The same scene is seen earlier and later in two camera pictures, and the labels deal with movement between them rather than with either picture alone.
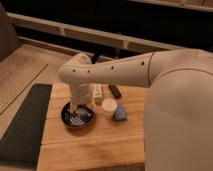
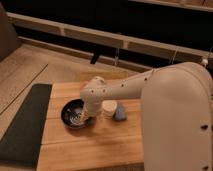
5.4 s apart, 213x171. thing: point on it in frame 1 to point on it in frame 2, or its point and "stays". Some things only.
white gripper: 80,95 to 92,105
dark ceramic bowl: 81,118 stays
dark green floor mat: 22,143 stays
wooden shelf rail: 93,35 stays
